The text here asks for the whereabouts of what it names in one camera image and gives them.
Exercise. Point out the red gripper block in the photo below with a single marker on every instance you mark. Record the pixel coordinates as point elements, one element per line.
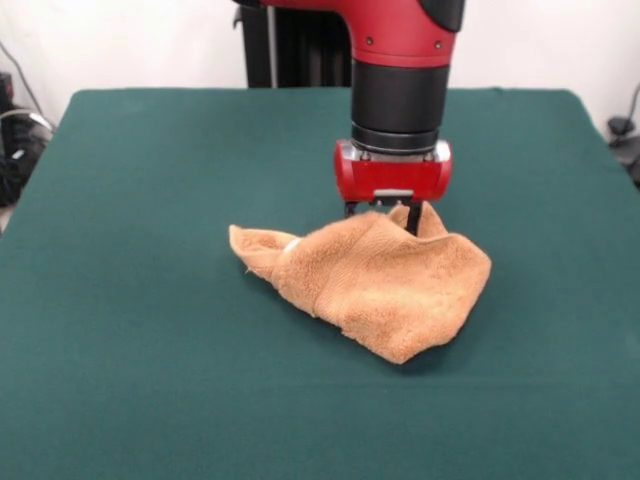
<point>395,175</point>

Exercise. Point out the tan terry towel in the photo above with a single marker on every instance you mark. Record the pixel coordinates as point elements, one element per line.
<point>380,280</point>

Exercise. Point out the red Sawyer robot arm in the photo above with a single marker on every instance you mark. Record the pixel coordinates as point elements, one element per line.
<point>400,90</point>

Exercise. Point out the dark green table cloth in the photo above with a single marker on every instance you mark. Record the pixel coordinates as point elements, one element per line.
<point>150,300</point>

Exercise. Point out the small black plug adapter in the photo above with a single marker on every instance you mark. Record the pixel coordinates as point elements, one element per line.
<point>620,125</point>

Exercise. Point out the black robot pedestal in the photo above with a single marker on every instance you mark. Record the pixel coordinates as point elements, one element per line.
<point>300,50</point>

